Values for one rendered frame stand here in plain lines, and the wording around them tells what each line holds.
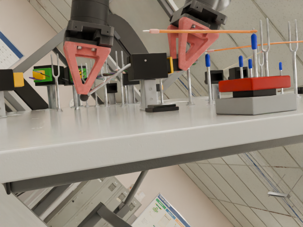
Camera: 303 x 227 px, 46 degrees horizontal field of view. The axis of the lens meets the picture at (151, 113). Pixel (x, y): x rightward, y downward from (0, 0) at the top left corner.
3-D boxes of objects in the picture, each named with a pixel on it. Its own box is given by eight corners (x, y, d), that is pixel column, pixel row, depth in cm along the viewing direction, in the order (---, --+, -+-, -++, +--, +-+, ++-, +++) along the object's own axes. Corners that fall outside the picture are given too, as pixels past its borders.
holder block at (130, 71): (128, 81, 60) (126, 56, 60) (160, 79, 61) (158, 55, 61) (134, 79, 56) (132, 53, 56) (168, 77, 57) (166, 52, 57)
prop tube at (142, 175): (119, 211, 131) (160, 138, 138) (117, 209, 134) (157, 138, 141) (126, 214, 133) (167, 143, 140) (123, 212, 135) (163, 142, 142)
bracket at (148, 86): (139, 110, 61) (137, 80, 60) (153, 109, 61) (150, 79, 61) (147, 111, 56) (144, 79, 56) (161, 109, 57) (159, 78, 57)
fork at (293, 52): (304, 97, 66) (300, 19, 66) (296, 97, 66) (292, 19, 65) (295, 97, 68) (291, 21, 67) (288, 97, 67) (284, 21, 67)
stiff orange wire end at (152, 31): (140, 34, 44) (140, 29, 44) (253, 34, 51) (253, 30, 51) (144, 32, 43) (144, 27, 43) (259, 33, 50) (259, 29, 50)
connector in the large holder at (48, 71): (52, 81, 115) (51, 68, 115) (48, 80, 112) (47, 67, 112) (35, 82, 116) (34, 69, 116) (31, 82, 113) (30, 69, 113)
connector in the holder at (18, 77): (12, 87, 78) (11, 74, 78) (21, 86, 79) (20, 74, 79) (14, 86, 75) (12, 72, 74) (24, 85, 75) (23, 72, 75)
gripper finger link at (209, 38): (188, 79, 64) (205, 30, 65) (206, 76, 57) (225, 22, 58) (154, 64, 62) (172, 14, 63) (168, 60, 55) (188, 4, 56)
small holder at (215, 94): (216, 99, 95) (214, 72, 94) (227, 99, 86) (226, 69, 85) (199, 100, 94) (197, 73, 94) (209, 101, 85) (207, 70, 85)
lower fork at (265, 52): (276, 99, 63) (271, 18, 62) (268, 100, 62) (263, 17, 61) (268, 100, 65) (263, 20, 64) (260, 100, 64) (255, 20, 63)
